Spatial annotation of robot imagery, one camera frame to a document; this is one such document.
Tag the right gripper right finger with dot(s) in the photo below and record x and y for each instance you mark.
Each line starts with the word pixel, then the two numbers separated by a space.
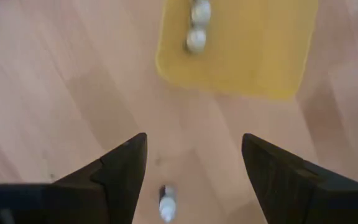
pixel 278 180

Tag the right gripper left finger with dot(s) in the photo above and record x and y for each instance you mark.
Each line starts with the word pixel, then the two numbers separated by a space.
pixel 120 174

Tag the yellow translucent plastic bin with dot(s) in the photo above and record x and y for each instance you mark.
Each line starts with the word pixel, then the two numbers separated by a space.
pixel 244 56

